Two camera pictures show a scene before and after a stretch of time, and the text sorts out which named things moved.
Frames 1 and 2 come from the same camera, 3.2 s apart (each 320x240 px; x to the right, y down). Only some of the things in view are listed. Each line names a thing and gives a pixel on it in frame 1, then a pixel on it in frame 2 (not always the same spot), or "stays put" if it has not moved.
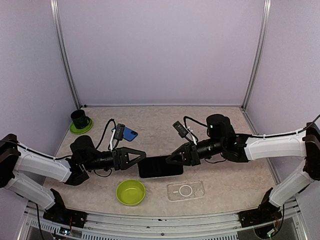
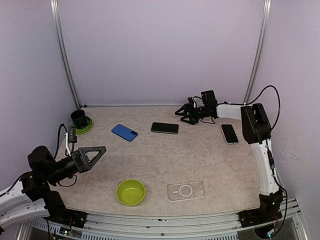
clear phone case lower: x=185 y=190 stays put
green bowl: x=130 y=192 stays put
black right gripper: x=188 y=160 → x=187 y=106
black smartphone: x=154 y=166 → x=165 y=128
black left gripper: x=120 y=157 → x=81 y=159
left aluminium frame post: x=55 y=11 stays put
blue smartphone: x=129 y=134 stays put
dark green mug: x=79 y=118 stays put
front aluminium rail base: x=33 y=225 stays put
